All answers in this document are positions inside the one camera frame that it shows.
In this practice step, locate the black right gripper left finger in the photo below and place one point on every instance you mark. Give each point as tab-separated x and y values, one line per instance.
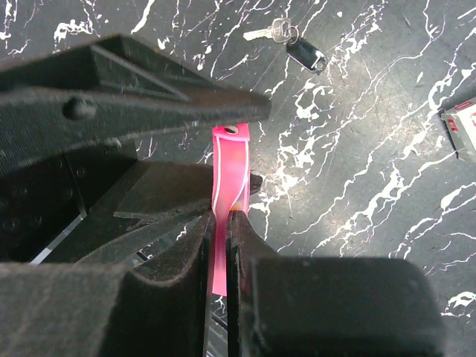
159	308

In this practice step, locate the small white red box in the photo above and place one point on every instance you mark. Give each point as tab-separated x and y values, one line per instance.
460	121

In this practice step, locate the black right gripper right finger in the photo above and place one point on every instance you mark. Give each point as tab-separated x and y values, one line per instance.
325	306

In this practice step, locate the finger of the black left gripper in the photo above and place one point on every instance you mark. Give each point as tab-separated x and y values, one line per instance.
110	91

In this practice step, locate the silver key with black tag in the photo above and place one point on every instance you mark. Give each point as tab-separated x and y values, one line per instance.
299	49

